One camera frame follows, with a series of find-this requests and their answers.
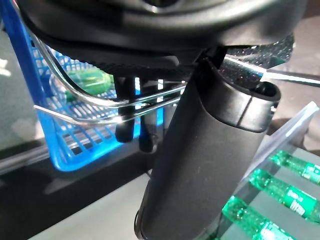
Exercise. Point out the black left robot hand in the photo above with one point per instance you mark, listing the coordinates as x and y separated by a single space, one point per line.
200 162

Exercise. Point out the green soda bottle yellow cap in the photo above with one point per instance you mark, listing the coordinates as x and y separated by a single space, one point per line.
295 165
90 80
250 220
282 192

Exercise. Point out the blue plastic shopping basket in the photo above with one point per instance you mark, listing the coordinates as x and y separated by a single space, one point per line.
47 130

